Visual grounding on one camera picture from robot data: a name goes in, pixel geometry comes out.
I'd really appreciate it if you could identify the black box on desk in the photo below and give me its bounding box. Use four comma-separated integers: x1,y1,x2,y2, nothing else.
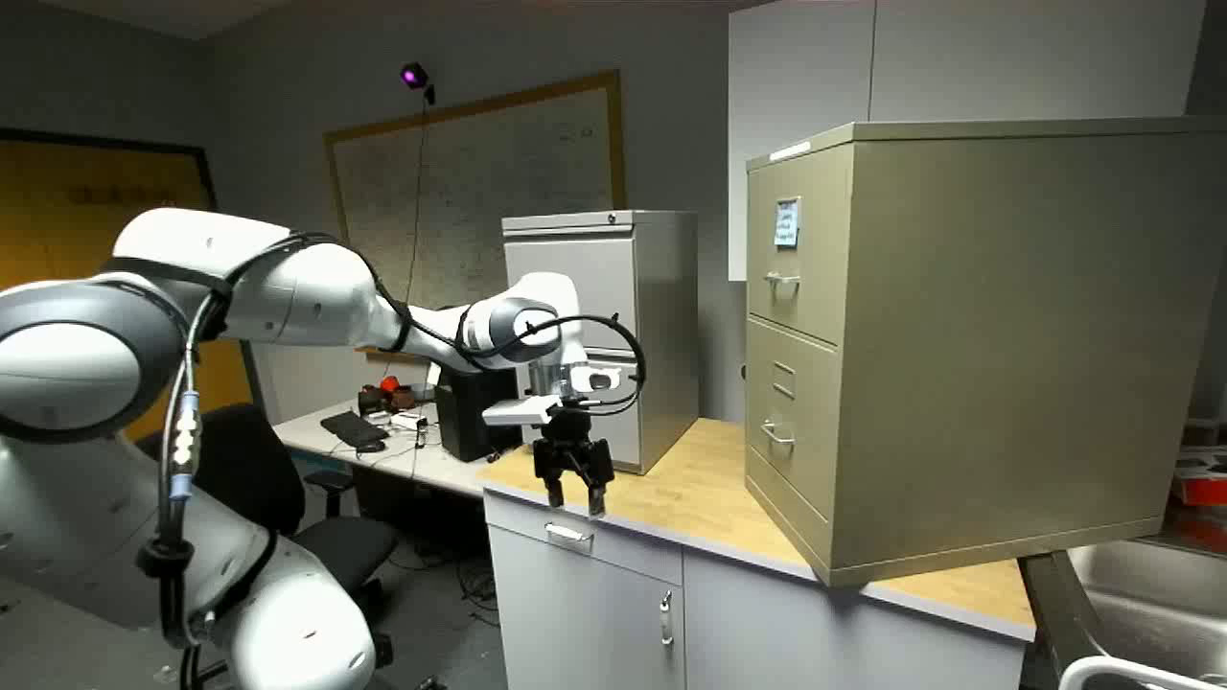
433,360,525,467

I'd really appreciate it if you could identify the steel sink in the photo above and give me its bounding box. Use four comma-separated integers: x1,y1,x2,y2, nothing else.
1021,531,1227,690

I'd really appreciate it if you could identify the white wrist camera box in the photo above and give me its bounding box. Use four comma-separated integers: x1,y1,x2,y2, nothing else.
478,389,567,433

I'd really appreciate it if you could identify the red container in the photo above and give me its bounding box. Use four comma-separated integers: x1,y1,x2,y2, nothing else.
1171,457,1227,516

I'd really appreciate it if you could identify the beige filing cabinet body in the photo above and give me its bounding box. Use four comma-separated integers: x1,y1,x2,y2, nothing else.
739,116,1227,589

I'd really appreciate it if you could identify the black keyboard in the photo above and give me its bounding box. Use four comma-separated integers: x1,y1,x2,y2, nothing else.
317,407,390,457

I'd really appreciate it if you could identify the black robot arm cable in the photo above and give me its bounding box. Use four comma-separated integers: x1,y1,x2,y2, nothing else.
135,295,217,690

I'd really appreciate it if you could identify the white curved tube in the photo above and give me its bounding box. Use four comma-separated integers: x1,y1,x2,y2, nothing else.
1056,653,1227,690

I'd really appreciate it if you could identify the purple lit webcam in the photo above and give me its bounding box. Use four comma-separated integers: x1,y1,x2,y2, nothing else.
394,56,440,108

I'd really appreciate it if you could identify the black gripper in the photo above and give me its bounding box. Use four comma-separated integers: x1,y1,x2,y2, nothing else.
528,402,617,520

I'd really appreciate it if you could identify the gray metal filing cabinet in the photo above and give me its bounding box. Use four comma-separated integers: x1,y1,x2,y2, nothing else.
497,207,702,475

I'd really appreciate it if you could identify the beige labeled cabinet drawer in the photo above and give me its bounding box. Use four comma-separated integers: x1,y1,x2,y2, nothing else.
744,136,858,349

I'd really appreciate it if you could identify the wood framed whiteboard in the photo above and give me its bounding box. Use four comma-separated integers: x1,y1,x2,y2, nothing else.
323,70,627,360

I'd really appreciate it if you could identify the gray base cabinet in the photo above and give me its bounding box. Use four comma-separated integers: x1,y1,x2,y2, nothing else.
478,487,1034,690

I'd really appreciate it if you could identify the black office chair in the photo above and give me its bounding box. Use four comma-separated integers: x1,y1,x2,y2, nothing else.
189,397,403,607

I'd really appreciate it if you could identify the white drawer label card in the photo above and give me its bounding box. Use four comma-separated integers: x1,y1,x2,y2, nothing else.
772,190,806,253

